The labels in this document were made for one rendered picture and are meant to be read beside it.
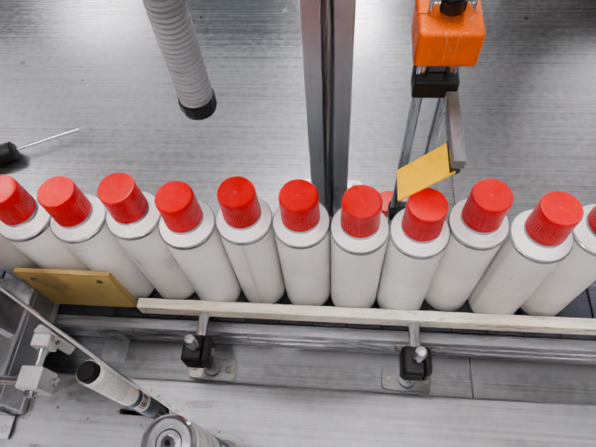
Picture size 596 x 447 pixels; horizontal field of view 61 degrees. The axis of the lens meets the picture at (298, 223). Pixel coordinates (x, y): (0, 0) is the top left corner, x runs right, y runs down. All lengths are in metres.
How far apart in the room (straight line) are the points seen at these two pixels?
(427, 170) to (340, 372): 0.30
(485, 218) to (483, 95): 0.45
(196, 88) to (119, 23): 0.59
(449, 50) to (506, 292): 0.25
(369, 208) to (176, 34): 0.20
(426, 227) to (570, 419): 0.28
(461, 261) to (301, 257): 0.14
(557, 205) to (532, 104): 0.44
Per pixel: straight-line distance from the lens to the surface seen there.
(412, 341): 0.55
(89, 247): 0.51
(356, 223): 0.41
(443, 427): 0.57
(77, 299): 0.62
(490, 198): 0.43
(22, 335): 0.61
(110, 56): 0.98
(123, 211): 0.46
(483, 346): 0.60
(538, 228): 0.45
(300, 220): 0.42
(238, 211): 0.42
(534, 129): 0.84
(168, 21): 0.42
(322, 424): 0.56
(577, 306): 0.65
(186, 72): 0.45
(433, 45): 0.38
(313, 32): 0.45
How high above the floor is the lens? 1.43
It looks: 60 degrees down
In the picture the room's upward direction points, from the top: 7 degrees counter-clockwise
